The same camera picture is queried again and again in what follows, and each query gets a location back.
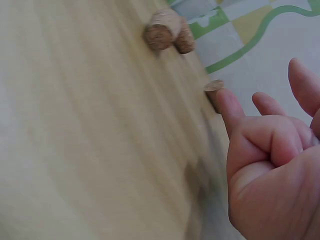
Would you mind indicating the person's right hand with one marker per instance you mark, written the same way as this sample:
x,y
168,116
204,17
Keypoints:
x,y
270,195

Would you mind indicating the person's right thumb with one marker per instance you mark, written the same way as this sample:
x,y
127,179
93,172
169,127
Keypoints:
x,y
306,87

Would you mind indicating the brown wine cork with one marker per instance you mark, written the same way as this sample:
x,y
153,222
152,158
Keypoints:
x,y
158,36
185,40
212,90

